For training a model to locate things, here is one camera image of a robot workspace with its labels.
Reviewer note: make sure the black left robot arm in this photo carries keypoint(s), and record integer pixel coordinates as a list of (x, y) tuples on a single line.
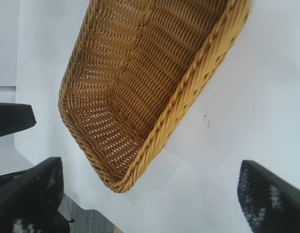
[(11, 119)]

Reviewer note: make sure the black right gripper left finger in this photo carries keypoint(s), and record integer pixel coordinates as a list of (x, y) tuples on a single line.
[(26, 199)]

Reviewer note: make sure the woven wicker basket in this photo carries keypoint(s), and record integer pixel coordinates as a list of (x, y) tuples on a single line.
[(140, 72)]

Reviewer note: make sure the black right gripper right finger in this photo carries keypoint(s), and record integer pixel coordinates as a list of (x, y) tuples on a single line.
[(273, 204)]

